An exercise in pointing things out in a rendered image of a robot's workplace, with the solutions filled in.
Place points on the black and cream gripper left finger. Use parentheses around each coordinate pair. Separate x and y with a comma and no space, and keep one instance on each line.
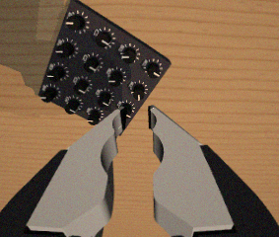
(70,195)

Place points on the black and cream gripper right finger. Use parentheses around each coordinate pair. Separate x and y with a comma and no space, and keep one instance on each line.
(196,194)

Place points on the black knob box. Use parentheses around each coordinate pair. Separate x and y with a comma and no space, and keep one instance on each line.
(88,57)

